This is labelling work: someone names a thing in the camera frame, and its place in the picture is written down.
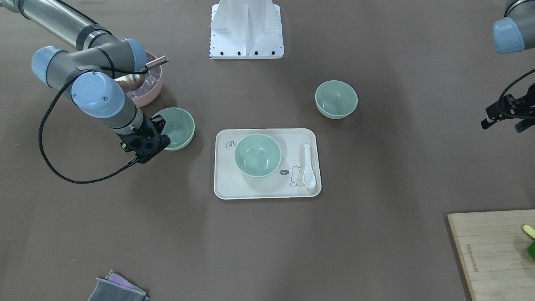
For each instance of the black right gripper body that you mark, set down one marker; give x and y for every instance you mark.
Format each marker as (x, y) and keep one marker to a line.
(147, 126)

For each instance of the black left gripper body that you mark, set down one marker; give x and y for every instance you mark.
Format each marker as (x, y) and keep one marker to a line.
(496, 111)

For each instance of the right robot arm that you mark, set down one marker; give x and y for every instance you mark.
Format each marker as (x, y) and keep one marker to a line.
(88, 76)

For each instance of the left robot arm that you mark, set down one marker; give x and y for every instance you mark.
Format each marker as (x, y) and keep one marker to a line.
(514, 33)

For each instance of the pink bowl with ice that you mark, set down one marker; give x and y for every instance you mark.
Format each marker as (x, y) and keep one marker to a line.
(150, 89)

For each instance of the metal ice scoop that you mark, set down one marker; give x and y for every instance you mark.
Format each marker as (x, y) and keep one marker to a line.
(131, 82)

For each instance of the cream rabbit serving tray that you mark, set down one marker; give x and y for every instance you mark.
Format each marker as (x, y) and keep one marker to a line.
(287, 181)

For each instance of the green bowl on tray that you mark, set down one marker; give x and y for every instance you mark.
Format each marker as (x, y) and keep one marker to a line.
(257, 155)

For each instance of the wooden cutting board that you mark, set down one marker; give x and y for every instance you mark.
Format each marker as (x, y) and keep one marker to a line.
(493, 249)

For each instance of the green lime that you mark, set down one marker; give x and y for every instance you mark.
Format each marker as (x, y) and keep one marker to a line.
(531, 250)

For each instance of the grey folded cloth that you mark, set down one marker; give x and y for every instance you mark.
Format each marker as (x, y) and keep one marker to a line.
(114, 287)

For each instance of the white ceramic spoon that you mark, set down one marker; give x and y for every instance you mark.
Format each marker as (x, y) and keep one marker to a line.
(309, 178)

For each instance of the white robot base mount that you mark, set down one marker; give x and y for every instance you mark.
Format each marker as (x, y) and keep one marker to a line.
(246, 29)

